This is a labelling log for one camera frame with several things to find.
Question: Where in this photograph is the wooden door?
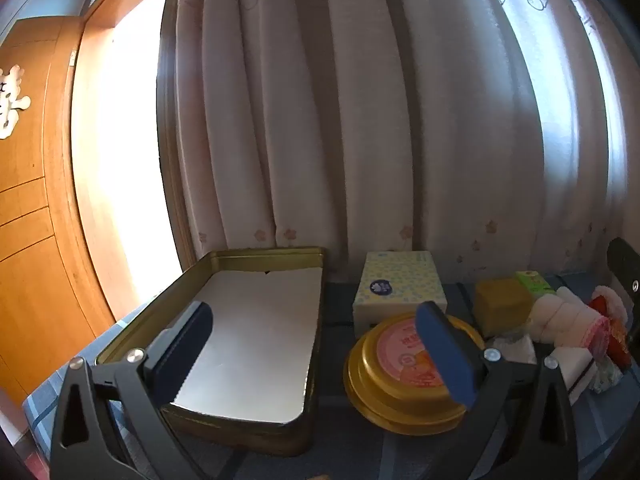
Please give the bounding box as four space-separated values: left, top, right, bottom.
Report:
0 15 118 406

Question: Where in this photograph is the green tissue packet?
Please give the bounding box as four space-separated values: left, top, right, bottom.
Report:
515 270 556 297

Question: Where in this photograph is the gold rectangular tin box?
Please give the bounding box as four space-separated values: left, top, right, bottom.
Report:
94 246 328 458

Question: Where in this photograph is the red gold patterned pouch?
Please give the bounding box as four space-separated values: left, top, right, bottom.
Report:
587 296 633 368

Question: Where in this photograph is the pale fluffy plush toy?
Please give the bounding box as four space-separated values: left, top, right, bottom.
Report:
592 285 628 321

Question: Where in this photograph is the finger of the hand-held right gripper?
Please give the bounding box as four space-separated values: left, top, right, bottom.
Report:
606 237 640 361

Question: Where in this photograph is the white folded cloth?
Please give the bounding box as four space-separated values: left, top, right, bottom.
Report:
555 345 601 401

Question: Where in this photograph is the white paper liner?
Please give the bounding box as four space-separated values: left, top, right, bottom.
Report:
170 266 323 425

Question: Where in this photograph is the blue checked bedsheet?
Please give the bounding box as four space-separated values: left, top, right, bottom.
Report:
20 270 640 480

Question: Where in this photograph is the crumpled white plastic wrap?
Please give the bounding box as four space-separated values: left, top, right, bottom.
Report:
487 332 538 366

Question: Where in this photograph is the cream floral curtain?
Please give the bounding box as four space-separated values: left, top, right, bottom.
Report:
160 0 640 281

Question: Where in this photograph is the yellow-brown block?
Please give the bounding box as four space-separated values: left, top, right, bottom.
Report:
473 277 534 338

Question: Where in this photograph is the blue dotted tissue box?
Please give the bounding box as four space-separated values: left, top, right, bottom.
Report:
352 250 449 337

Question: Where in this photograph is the round gold tin pink label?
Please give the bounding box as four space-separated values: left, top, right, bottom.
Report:
343 310 486 436

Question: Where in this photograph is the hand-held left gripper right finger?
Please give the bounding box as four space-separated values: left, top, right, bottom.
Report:
416 301 586 480

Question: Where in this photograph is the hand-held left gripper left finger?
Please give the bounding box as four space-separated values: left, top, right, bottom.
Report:
50 301 215 480

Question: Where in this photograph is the white paper cutout decoration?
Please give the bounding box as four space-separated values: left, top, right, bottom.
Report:
0 63 32 140

